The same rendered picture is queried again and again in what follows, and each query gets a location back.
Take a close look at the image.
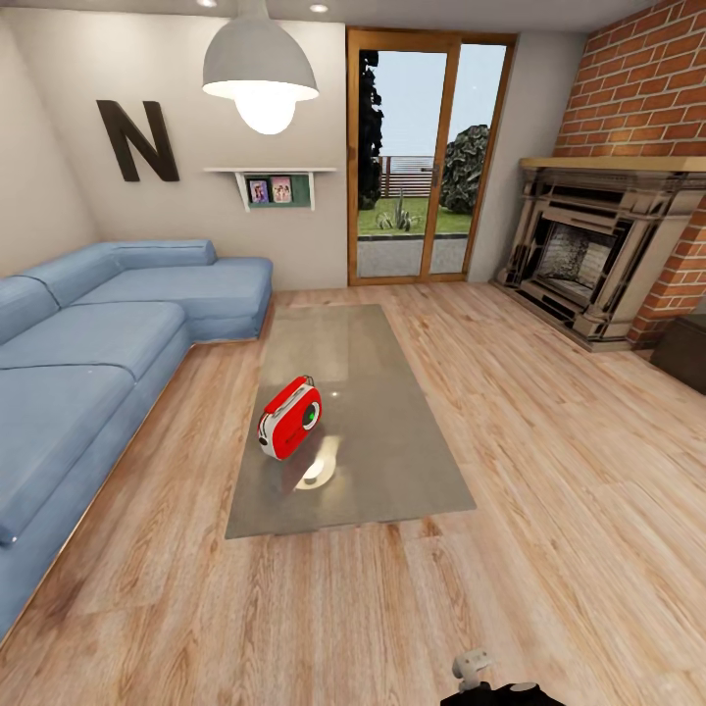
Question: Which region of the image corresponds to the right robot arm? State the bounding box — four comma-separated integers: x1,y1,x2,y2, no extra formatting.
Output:
440,646,564,706

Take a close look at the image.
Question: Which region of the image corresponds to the radio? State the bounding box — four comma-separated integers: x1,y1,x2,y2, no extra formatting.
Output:
258,377,322,460

